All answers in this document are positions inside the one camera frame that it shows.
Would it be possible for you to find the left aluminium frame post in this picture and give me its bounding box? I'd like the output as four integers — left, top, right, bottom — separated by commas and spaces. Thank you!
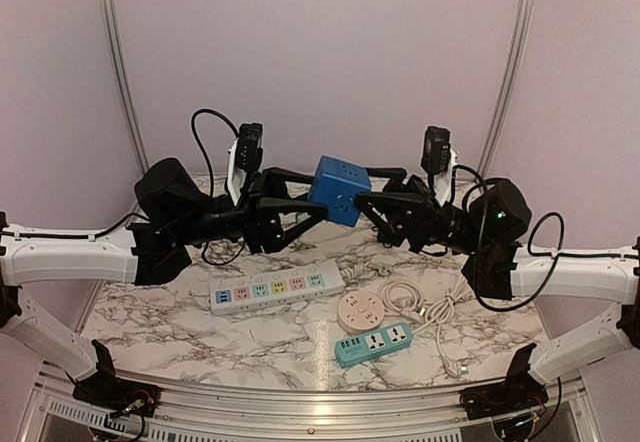
100, 0, 150, 174

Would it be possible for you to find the blue cube power socket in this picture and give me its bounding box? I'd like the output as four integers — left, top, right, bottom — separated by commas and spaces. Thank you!
308, 155, 371, 227

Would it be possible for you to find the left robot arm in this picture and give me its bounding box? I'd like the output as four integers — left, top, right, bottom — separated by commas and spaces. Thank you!
1, 158, 328, 407

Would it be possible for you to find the right aluminium frame post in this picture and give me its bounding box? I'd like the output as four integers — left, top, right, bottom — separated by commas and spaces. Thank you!
478, 0, 535, 177

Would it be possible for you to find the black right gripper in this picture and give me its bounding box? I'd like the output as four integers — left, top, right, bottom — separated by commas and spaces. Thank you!
348, 168, 488, 257

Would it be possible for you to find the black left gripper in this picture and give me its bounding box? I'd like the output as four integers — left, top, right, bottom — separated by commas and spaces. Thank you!
173, 167, 331, 255

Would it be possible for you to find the aluminium front rail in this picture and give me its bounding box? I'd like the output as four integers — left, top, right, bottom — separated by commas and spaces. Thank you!
8, 362, 604, 441

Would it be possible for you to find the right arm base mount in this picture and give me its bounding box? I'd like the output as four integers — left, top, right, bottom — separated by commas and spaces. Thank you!
460, 343, 549, 420

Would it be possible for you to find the black power adapter with cable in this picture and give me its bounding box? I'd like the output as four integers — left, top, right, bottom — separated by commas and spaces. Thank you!
372, 227, 394, 248

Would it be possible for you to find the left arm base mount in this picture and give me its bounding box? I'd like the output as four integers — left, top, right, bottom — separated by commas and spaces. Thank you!
67, 340, 160, 417

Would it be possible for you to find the white coiled strip cable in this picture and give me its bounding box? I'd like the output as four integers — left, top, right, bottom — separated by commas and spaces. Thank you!
339, 261, 394, 279

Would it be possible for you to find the white teal strip cable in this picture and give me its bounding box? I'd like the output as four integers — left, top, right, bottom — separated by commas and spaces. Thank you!
412, 269, 483, 378

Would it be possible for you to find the white multicolour power strip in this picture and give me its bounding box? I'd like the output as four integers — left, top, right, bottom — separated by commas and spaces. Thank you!
209, 260, 346, 315

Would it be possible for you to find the teal power strip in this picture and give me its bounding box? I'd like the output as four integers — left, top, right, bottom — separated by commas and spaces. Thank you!
334, 322, 414, 368

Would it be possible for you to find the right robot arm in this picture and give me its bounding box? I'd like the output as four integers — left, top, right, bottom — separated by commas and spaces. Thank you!
354, 177, 639, 410

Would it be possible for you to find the aluminium frame post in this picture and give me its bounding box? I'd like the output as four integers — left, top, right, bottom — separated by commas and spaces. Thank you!
100, 0, 150, 174
478, 0, 535, 177

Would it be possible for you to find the pink round power socket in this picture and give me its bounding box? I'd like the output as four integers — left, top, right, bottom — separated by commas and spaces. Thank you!
337, 290, 385, 335

